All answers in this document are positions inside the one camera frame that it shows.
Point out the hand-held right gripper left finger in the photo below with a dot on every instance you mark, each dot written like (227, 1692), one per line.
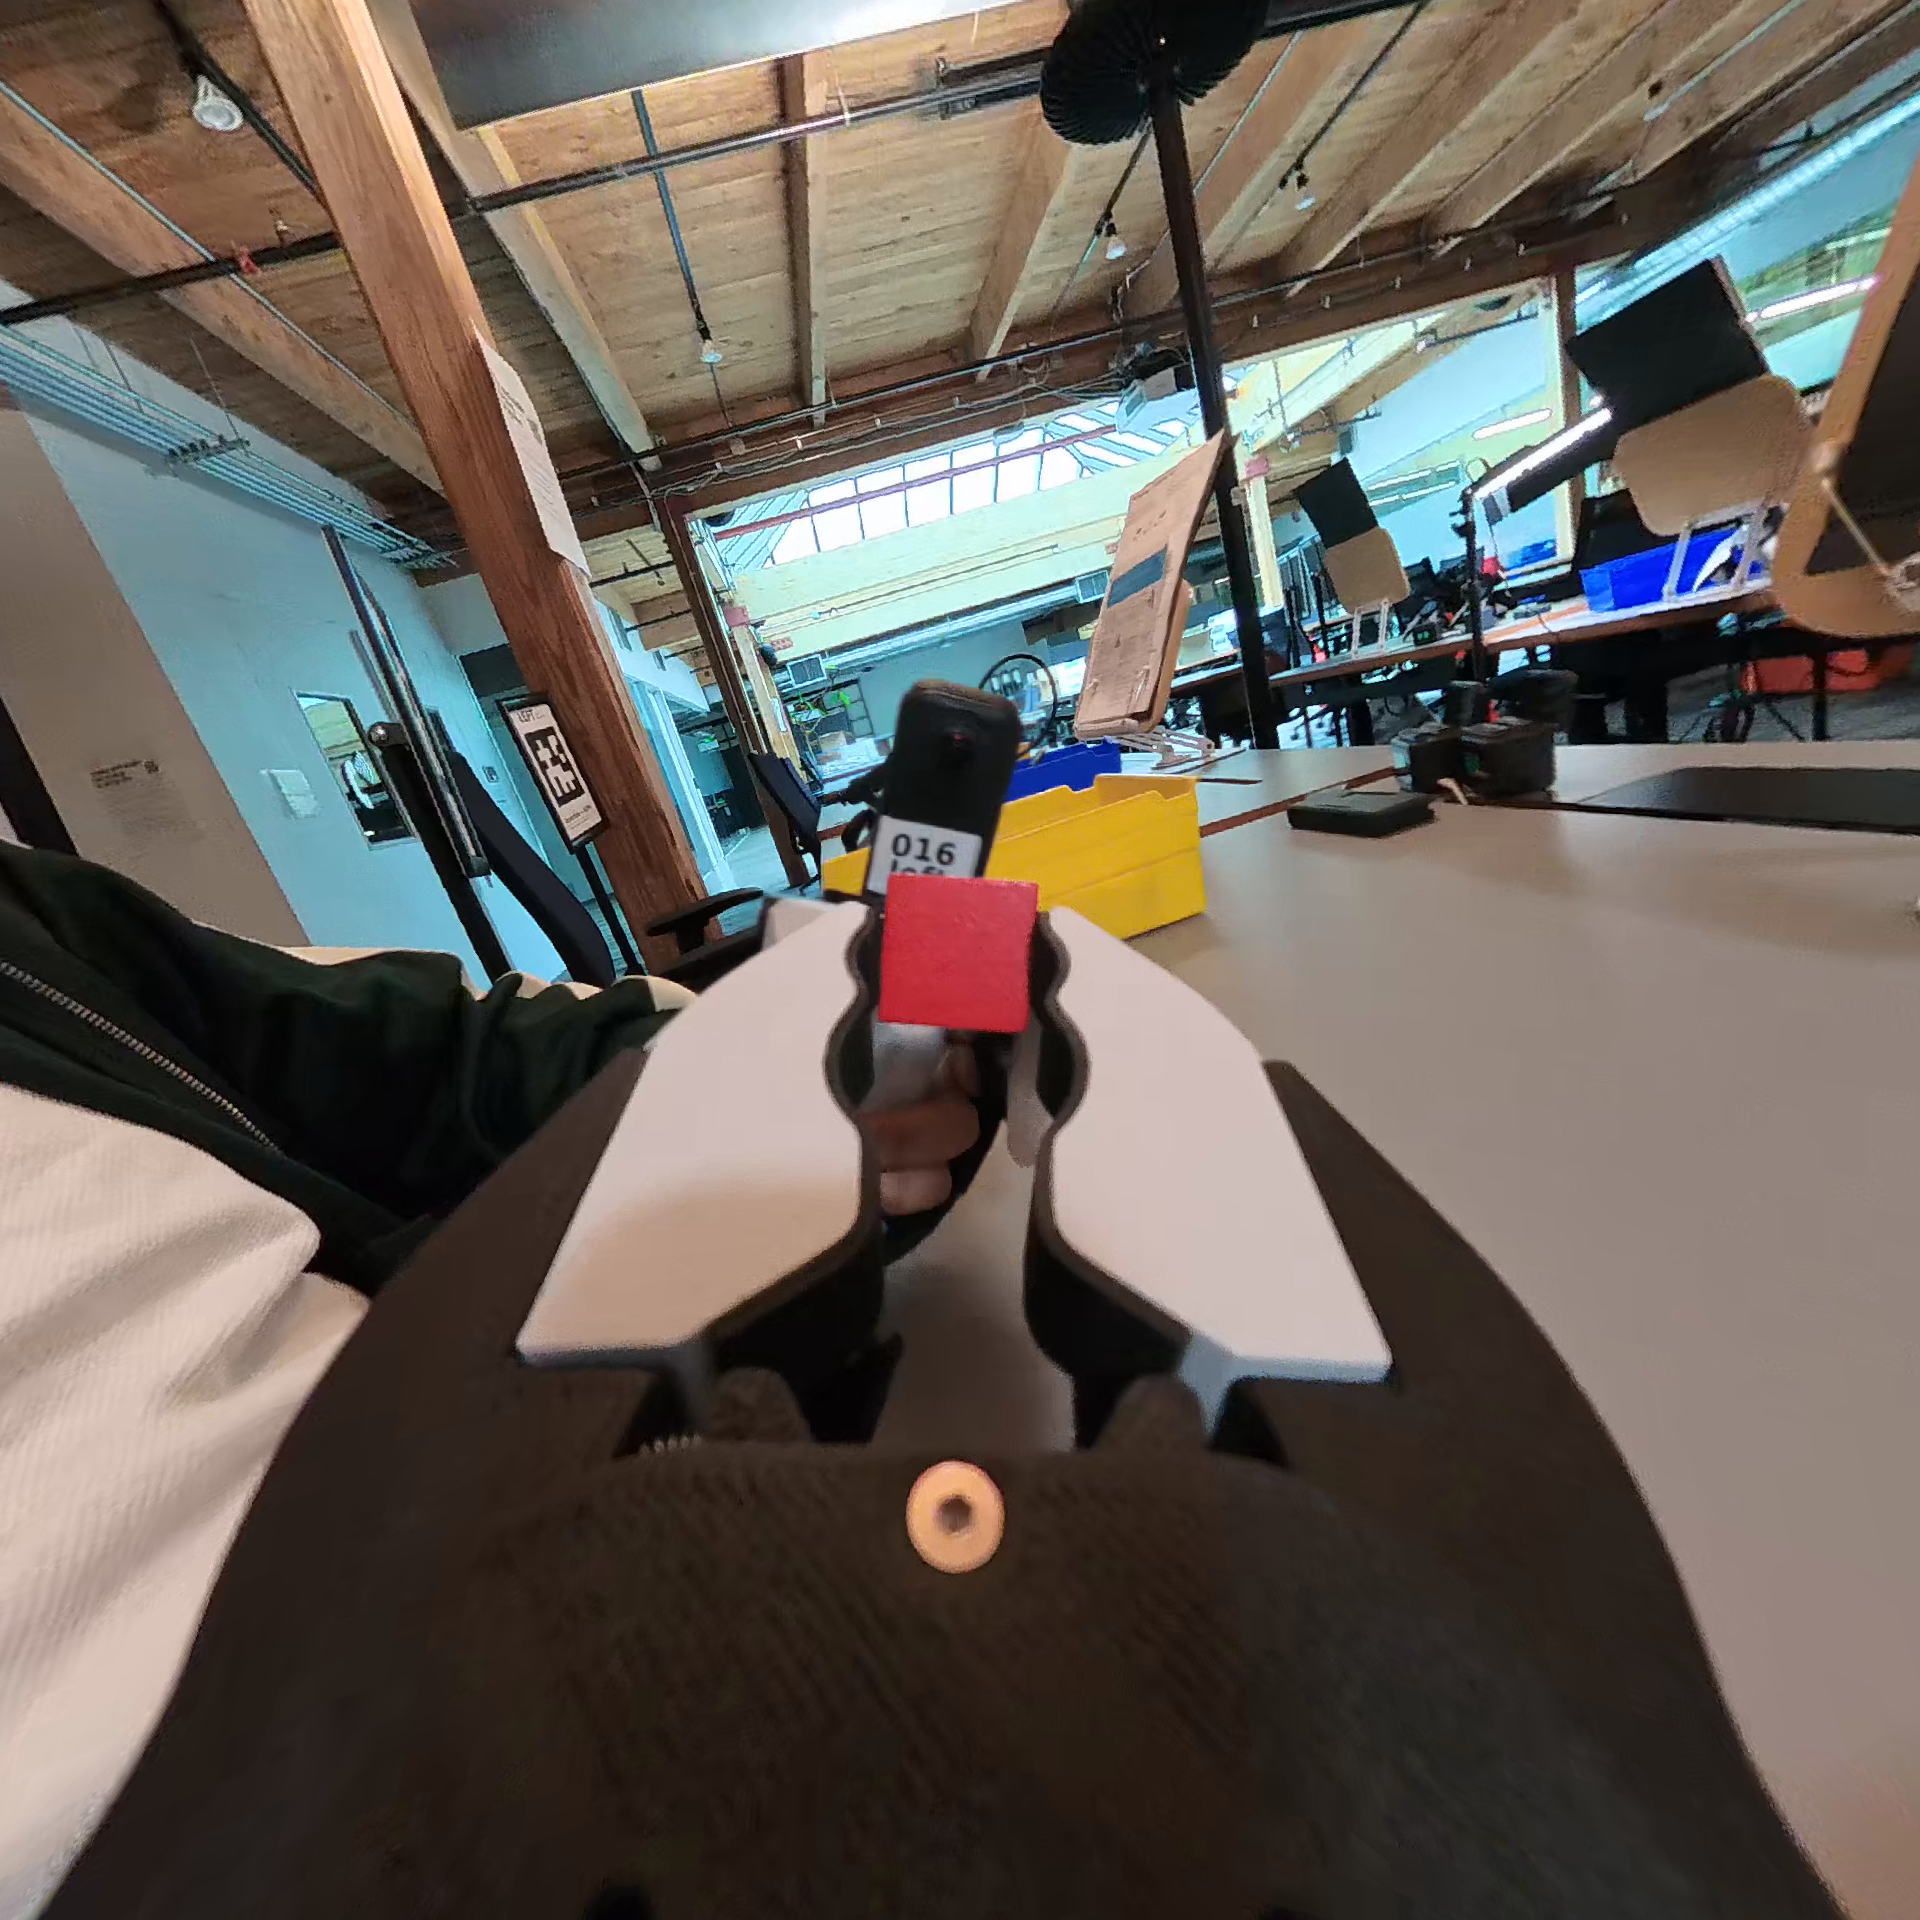
(705, 1184)

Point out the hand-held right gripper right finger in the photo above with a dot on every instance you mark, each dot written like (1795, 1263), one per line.
(1215, 1201)

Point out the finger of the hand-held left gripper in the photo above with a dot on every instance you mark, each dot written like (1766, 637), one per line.
(802, 923)

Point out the small red cube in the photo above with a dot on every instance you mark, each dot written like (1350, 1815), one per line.
(961, 955)

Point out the yellow plastic bin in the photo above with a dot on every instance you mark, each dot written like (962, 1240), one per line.
(1126, 870)

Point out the person's left forearm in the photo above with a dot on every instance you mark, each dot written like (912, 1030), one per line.
(524, 1051)

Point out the grey desk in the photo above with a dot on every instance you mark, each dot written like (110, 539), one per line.
(1576, 1126)

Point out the black desk mat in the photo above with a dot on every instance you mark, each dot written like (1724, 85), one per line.
(1755, 798)

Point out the person's left hand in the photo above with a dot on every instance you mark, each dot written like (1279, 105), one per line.
(922, 1156)

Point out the blue plastic bin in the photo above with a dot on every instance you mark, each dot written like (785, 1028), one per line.
(1073, 769)
(1650, 579)

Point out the white sign stand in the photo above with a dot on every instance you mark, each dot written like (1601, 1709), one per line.
(1161, 745)

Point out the brown cardboard sign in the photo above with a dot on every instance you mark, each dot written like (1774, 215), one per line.
(1154, 587)

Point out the framed marker poster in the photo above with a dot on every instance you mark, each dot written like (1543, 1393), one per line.
(551, 773)

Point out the black framed display panel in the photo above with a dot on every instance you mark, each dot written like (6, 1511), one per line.
(422, 796)

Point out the black rectangular case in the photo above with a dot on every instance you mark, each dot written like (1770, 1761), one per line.
(1358, 813)

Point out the white ceiling projector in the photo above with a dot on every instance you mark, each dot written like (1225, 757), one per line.
(1156, 383)

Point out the black metal pole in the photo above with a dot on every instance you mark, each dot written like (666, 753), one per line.
(1200, 375)

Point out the cardboard backed board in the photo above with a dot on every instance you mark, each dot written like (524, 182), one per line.
(1343, 511)
(1664, 347)

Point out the white paper notice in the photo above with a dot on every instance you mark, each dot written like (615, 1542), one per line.
(532, 452)

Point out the black charging dock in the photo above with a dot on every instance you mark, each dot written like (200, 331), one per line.
(1484, 750)

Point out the wooden pillar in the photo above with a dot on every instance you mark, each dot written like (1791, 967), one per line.
(450, 452)

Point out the person's dark green jacket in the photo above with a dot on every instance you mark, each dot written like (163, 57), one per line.
(150, 990)

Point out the person's white shirt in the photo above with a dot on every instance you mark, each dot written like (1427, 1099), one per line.
(135, 1425)

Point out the black board with wooden back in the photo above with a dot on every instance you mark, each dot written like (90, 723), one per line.
(1860, 495)

